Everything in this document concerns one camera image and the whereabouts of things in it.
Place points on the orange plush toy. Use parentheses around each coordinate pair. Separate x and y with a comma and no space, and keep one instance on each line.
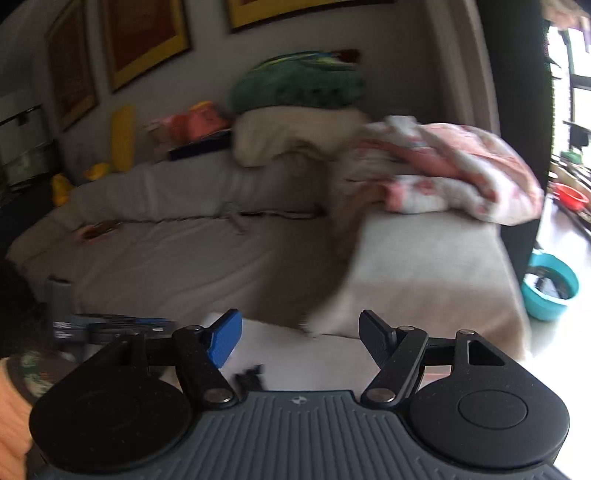
(199,121)

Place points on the framed red artwork middle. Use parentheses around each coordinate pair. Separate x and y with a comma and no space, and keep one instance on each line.
(138,36)

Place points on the framed red artwork right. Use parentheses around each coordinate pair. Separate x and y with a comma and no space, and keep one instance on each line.
(246,14)

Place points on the yellow cushion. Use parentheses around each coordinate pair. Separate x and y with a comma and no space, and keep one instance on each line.
(123,138)

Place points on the black tablet on sofa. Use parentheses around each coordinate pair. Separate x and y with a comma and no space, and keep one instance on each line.
(216,142)

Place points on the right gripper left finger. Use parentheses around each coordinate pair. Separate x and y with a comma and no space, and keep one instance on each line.
(200,352)

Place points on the beige sofa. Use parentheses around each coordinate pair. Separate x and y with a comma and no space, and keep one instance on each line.
(184,239)

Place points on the yellow duck toy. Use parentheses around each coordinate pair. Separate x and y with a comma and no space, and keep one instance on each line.
(62,187)

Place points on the pink floral blanket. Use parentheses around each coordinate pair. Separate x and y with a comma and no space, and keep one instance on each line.
(414,168)

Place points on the cream pillow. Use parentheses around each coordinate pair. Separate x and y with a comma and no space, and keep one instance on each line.
(261,135)

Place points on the framed red artwork left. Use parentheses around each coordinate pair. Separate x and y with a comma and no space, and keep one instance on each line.
(73,85)

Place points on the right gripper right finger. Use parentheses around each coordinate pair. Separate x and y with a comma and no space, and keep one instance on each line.
(398,352)

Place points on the framed red artwork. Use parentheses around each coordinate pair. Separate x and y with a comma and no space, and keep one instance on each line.
(246,14)
(73,85)
(138,36)

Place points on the red plastic basin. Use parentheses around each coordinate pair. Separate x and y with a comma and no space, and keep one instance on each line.
(569,197)

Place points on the green folded blanket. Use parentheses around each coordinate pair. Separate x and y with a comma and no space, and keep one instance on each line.
(312,79)

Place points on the black hair clip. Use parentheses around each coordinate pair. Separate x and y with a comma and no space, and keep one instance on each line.
(250,380)

